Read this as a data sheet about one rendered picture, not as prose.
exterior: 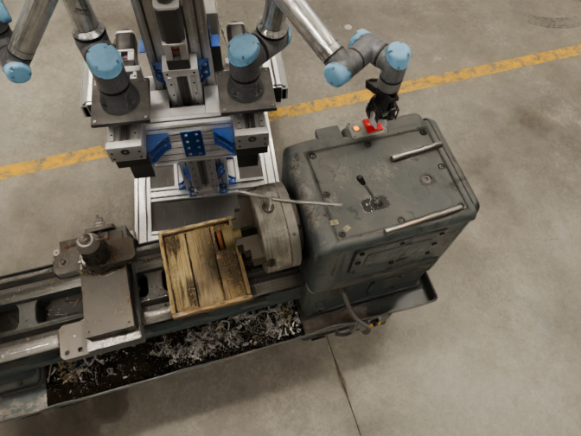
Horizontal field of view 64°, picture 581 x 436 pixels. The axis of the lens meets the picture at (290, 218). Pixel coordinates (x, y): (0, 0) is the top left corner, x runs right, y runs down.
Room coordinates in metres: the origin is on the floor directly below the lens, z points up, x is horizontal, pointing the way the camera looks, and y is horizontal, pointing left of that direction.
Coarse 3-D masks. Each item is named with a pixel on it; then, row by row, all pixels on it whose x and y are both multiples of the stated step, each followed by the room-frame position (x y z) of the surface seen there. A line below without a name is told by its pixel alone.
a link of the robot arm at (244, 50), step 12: (240, 36) 1.36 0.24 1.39; (252, 36) 1.37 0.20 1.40; (228, 48) 1.31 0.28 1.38; (240, 48) 1.31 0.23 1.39; (252, 48) 1.31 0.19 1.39; (264, 48) 1.35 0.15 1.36; (228, 60) 1.32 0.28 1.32; (240, 60) 1.27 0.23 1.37; (252, 60) 1.29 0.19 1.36; (264, 60) 1.33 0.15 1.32; (240, 72) 1.27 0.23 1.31; (252, 72) 1.29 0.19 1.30
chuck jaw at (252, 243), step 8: (240, 240) 0.68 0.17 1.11; (248, 240) 0.68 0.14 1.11; (256, 240) 0.68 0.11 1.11; (240, 248) 0.66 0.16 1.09; (248, 248) 0.65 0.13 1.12; (256, 248) 0.65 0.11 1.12; (248, 256) 0.63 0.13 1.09; (256, 256) 0.62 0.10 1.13; (264, 256) 0.62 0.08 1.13; (256, 264) 0.60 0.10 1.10; (272, 264) 0.61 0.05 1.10
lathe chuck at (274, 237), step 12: (264, 192) 0.82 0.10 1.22; (276, 192) 0.82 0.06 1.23; (252, 204) 0.77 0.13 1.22; (264, 204) 0.76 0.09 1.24; (276, 204) 0.77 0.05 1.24; (264, 216) 0.72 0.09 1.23; (276, 216) 0.72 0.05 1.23; (264, 228) 0.68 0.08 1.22; (276, 228) 0.69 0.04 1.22; (264, 240) 0.65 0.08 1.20; (276, 240) 0.65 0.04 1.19; (288, 240) 0.66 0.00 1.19; (264, 252) 0.63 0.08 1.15; (276, 252) 0.63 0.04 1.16; (288, 252) 0.63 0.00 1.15; (264, 264) 0.63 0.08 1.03; (276, 264) 0.60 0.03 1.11; (288, 264) 0.62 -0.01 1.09
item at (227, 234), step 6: (222, 228) 0.72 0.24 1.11; (228, 228) 0.72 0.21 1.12; (216, 234) 0.69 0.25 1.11; (222, 234) 0.70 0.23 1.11; (228, 234) 0.69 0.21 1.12; (234, 234) 0.70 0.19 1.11; (240, 234) 0.70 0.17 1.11; (216, 240) 0.67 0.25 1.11; (222, 240) 0.67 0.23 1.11; (228, 240) 0.68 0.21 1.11; (234, 240) 0.68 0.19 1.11; (222, 246) 0.66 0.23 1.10; (228, 246) 0.66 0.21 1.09; (234, 246) 0.67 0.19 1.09
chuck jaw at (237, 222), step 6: (240, 198) 0.80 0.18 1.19; (246, 198) 0.81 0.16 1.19; (240, 204) 0.79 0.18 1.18; (246, 204) 0.79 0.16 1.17; (234, 210) 0.78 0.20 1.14; (240, 210) 0.77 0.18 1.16; (246, 210) 0.78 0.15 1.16; (240, 216) 0.76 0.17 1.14; (246, 216) 0.76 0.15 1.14; (252, 216) 0.76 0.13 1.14; (234, 222) 0.74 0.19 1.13; (240, 222) 0.74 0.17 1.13; (246, 222) 0.74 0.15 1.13; (252, 222) 0.75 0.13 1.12; (234, 228) 0.72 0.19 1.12
